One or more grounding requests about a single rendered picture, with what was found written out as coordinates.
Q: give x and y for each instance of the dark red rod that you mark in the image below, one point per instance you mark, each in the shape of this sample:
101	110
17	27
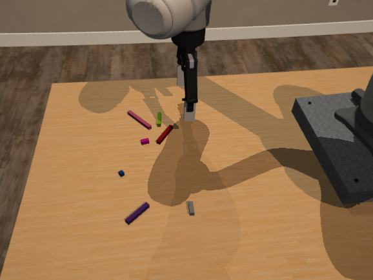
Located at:
164	134

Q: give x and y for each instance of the small magenta block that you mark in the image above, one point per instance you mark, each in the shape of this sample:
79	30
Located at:
144	141

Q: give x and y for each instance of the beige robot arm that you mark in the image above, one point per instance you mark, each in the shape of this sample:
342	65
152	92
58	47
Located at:
163	19

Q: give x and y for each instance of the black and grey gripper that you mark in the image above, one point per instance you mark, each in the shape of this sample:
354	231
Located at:
186	43

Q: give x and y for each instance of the pink rod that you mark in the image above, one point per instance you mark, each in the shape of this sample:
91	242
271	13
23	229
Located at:
140	120

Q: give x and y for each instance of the purple rod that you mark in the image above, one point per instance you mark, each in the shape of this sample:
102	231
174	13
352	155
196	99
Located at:
137	213

